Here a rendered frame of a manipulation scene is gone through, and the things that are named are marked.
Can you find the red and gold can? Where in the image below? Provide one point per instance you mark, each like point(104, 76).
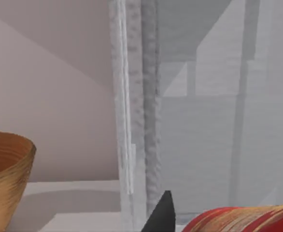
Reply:
point(243, 218)

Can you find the wooden bowl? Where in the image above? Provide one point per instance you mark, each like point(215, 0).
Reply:
point(5, 178)

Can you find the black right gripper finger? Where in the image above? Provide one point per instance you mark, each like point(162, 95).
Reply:
point(164, 217)

